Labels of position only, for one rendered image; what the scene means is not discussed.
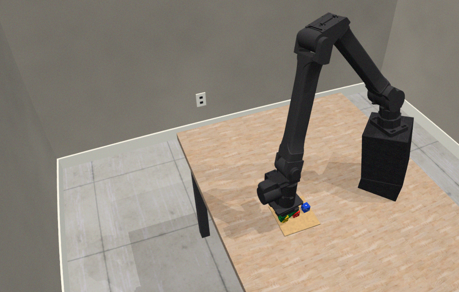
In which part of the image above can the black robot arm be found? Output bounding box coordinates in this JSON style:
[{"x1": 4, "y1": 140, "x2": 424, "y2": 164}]
[{"x1": 257, "y1": 13, "x2": 408, "y2": 205}]

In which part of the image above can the tan flat mat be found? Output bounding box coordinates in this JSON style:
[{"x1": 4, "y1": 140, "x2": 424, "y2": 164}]
[{"x1": 269, "y1": 205, "x2": 320, "y2": 236}]

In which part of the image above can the blue die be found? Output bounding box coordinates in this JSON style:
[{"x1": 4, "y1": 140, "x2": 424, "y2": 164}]
[{"x1": 301, "y1": 202, "x2": 310, "y2": 213}]

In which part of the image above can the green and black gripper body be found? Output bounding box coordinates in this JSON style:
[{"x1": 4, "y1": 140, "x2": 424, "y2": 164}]
[{"x1": 268, "y1": 193, "x2": 303, "y2": 217}]

